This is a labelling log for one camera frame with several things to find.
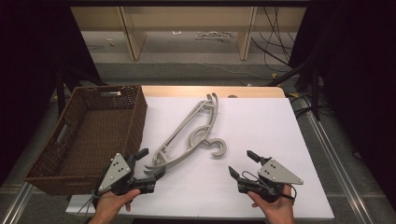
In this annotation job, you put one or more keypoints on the person's left hand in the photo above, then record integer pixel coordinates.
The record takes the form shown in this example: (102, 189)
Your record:
(110, 207)

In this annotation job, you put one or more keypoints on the person's right hand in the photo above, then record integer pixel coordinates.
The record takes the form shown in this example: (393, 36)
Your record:
(278, 211)

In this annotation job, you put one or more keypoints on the brown wicker basket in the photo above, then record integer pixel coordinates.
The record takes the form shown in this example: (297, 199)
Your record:
(93, 130)

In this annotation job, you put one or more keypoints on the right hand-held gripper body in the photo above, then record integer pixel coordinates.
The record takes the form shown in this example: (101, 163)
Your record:
(277, 173)

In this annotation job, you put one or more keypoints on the light wooden shelf unit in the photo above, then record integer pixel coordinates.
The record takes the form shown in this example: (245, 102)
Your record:
(134, 37)

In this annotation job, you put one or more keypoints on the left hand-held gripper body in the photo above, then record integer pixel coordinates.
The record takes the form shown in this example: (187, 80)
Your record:
(116, 171)

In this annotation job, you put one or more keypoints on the black tripod stand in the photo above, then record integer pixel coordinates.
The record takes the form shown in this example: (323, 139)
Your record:
(315, 93)

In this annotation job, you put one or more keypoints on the pile of hangers on floor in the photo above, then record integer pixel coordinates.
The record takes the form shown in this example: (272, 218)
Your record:
(214, 35)

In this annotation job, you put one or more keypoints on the white table sheet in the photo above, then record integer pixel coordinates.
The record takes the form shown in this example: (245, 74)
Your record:
(249, 130)

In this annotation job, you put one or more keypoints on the aluminium floor rail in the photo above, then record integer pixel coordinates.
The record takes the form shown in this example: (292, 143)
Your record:
(17, 205)
(339, 168)

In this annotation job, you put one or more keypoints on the black metal stand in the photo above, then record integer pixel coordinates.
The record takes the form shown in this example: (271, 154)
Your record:
(59, 90)

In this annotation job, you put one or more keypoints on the grey plastic clothes hanger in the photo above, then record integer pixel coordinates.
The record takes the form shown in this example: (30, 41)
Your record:
(179, 155)

